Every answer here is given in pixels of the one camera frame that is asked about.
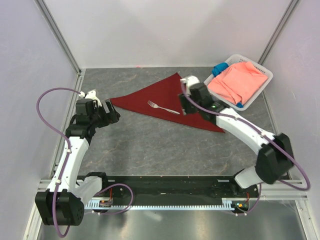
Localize dark red cloth napkin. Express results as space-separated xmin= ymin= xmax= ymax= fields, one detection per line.
xmin=110 ymin=73 xmax=224 ymax=133

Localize silver metal fork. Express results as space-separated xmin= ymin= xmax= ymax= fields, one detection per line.
xmin=147 ymin=100 xmax=180 ymax=115

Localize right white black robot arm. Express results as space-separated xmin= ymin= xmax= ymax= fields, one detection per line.
xmin=179 ymin=81 xmax=295 ymax=197

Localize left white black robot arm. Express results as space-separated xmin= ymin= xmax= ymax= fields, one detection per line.
xmin=35 ymin=98 xmax=120 ymax=226

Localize blue cloth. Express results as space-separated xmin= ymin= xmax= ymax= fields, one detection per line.
xmin=211 ymin=62 xmax=229 ymax=78

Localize salmon pink cloth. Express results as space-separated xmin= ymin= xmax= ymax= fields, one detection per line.
xmin=208 ymin=61 xmax=268 ymax=106

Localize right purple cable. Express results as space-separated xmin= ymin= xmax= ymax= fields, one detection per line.
xmin=181 ymin=82 xmax=311 ymax=217

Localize purple cable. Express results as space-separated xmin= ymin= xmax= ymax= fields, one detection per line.
xmin=181 ymin=82 xmax=311 ymax=217
xmin=36 ymin=87 xmax=86 ymax=238

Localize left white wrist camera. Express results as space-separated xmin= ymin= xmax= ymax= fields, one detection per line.
xmin=78 ymin=89 xmax=102 ymax=107

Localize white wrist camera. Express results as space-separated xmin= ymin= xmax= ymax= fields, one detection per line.
xmin=78 ymin=89 xmax=102 ymax=107
xmin=180 ymin=75 xmax=200 ymax=89

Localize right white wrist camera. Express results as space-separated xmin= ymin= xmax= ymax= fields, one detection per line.
xmin=180 ymin=75 xmax=200 ymax=89

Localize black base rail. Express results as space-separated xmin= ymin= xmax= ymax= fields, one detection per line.
xmin=77 ymin=172 xmax=259 ymax=199

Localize left aluminium frame post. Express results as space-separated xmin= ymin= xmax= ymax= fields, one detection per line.
xmin=34 ymin=0 xmax=82 ymax=75

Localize aluminium frame post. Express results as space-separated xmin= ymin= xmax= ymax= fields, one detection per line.
xmin=258 ymin=0 xmax=301 ymax=65
xmin=34 ymin=0 xmax=82 ymax=75

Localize white slotted cable duct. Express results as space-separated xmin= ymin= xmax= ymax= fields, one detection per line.
xmin=84 ymin=198 xmax=249 ymax=211

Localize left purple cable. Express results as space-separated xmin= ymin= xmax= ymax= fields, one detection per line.
xmin=36 ymin=87 xmax=86 ymax=238

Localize right aluminium frame post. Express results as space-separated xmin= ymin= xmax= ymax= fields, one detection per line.
xmin=258 ymin=0 xmax=301 ymax=65

